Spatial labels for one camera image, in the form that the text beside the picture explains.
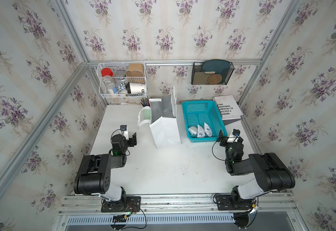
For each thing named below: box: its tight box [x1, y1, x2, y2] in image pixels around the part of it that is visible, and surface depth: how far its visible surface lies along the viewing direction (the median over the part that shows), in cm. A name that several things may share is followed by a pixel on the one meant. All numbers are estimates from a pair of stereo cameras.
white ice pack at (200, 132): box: [196, 124, 206, 138], surface depth 99 cm
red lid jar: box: [101, 67, 114, 77], surface depth 94 cm
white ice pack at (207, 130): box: [203, 122, 213, 138], surface depth 100 cm
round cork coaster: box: [207, 74, 223, 85], surface depth 100 cm
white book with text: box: [212, 95, 244, 121], surface depth 110 cm
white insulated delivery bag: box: [149, 86, 181, 150], surface depth 82 cm
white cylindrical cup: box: [129, 82, 147, 94], surface depth 95 cm
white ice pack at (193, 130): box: [188, 126, 198, 136], surface depth 98 cm
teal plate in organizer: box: [201, 59, 231, 74], surface depth 93 cm
